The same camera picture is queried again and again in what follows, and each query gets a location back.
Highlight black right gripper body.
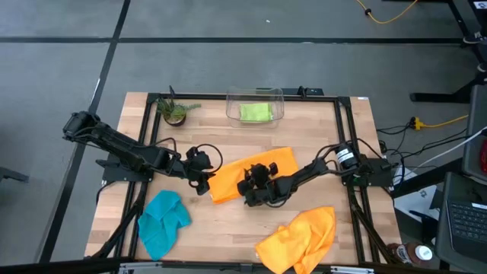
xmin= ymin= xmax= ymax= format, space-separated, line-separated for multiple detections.
xmin=253 ymin=177 xmax=292 ymax=206

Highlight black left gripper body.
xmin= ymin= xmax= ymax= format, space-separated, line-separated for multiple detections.
xmin=178 ymin=159 xmax=215 ymax=183

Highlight orange microfiber towel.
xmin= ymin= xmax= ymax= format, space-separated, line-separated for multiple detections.
xmin=208 ymin=146 xmax=300 ymax=205
xmin=254 ymin=205 xmax=338 ymax=274

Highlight teal microfiber towel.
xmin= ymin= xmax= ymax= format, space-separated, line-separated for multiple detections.
xmin=137 ymin=190 xmax=193 ymax=262

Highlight green microfiber towel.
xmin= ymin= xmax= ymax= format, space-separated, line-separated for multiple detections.
xmin=239 ymin=102 xmax=274 ymax=123

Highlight small potted green plant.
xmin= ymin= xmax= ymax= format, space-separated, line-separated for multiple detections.
xmin=155 ymin=94 xmax=202 ymax=128

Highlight clear plastic bin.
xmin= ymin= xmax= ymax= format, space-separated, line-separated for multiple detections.
xmin=225 ymin=86 xmax=285 ymax=129

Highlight brown bottle white cap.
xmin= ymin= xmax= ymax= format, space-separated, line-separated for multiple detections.
xmin=387 ymin=242 xmax=434 ymax=267

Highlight black rig crossbar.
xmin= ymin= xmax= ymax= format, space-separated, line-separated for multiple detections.
xmin=0 ymin=257 xmax=487 ymax=274

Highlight black furniture foot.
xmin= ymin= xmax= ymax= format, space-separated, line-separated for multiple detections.
xmin=0 ymin=166 xmax=30 ymax=183

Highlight black desk stand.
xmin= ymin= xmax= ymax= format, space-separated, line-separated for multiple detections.
xmin=409 ymin=0 xmax=487 ymax=104

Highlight dark grey laptop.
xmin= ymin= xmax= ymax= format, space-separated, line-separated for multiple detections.
xmin=435 ymin=171 xmax=487 ymax=274

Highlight red object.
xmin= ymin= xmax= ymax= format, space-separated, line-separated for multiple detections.
xmin=479 ymin=139 xmax=487 ymax=174

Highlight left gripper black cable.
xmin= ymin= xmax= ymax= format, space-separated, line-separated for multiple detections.
xmin=197 ymin=143 xmax=224 ymax=176

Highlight black aluminium table frame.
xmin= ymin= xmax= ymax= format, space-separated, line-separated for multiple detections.
xmin=85 ymin=91 xmax=400 ymax=267

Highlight silver metal bracket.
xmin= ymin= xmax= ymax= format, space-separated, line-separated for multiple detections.
xmin=329 ymin=266 xmax=376 ymax=274
xmin=118 ymin=261 xmax=164 ymax=274

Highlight yellow power cord with plug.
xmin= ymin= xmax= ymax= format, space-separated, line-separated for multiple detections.
xmin=409 ymin=113 xmax=469 ymax=131

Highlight black floor cables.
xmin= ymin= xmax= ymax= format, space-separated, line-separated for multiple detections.
xmin=376 ymin=121 xmax=469 ymax=168

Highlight white cable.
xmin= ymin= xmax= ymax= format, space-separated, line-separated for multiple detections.
xmin=414 ymin=127 xmax=487 ymax=172

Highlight yellow extension cable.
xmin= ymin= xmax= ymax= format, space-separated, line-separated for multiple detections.
xmin=355 ymin=0 xmax=419 ymax=25

